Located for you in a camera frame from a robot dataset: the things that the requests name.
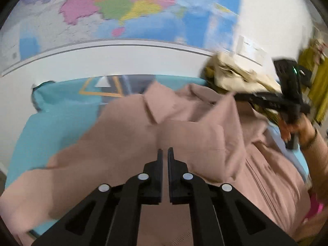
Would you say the colourful wall map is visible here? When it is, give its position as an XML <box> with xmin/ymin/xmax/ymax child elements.
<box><xmin>0</xmin><ymin>0</ymin><xmax>243</xmax><ymax>77</ymax></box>

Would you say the mustard brown garment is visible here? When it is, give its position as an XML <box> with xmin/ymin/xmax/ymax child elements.
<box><xmin>202</xmin><ymin>65</ymin><xmax>282</xmax><ymax>126</ymax></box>

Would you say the pink jacket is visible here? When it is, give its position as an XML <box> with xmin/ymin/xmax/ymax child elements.
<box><xmin>0</xmin><ymin>81</ymin><xmax>318</xmax><ymax>246</ymax></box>

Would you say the beige hanging garment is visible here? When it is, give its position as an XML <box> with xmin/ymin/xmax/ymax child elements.
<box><xmin>311</xmin><ymin>37</ymin><xmax>328</xmax><ymax>64</ymax></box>

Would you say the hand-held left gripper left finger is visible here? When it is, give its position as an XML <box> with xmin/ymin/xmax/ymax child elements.
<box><xmin>31</xmin><ymin>149</ymin><xmax>164</xmax><ymax>246</ymax></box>

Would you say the cream jacket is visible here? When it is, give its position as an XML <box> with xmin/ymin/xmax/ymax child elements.
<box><xmin>205</xmin><ymin>52</ymin><xmax>282</xmax><ymax>95</ymax></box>

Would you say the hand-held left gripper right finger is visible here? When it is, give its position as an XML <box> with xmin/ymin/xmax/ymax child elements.
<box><xmin>167</xmin><ymin>147</ymin><xmax>299</xmax><ymax>246</ymax></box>

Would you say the teal grey patterned bedsheet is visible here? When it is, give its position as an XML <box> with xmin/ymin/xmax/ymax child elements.
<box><xmin>5</xmin><ymin>74</ymin><xmax>312</xmax><ymax>241</ymax></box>

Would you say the white wall socket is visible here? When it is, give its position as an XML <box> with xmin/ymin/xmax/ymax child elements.
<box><xmin>236</xmin><ymin>35</ymin><xmax>253</xmax><ymax>57</ymax></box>
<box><xmin>250</xmin><ymin>43</ymin><xmax>269</xmax><ymax>66</ymax></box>

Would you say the person's right hand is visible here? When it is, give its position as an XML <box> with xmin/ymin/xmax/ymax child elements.
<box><xmin>279</xmin><ymin>113</ymin><xmax>317</xmax><ymax>146</ymax></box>

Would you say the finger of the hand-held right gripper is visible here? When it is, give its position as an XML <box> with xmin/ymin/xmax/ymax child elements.
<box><xmin>234</xmin><ymin>91</ymin><xmax>285</xmax><ymax>110</ymax></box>

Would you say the yellow hanging garment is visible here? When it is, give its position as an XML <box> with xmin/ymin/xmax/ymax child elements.
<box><xmin>298</xmin><ymin>46</ymin><xmax>328</xmax><ymax>123</ymax></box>

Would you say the person's right forearm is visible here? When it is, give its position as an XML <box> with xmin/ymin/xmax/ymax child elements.
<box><xmin>300</xmin><ymin>129</ymin><xmax>328</xmax><ymax>185</ymax></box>

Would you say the magenta cloth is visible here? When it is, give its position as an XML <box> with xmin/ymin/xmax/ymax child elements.
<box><xmin>304</xmin><ymin>193</ymin><xmax>324</xmax><ymax>222</ymax></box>

